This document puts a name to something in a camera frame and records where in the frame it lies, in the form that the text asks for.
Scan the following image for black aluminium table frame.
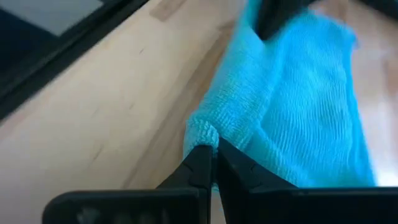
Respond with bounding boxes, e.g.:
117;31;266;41
0;0;150;121

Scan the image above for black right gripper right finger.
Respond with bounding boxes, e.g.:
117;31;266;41
216;138;398;224

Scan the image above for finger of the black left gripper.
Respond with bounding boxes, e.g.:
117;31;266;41
282;0;315;34
254;0;284;41

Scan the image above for blue microfiber towel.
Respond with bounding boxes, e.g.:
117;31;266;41
183;0;379;189

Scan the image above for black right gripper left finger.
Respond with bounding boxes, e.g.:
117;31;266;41
42;144;215;224

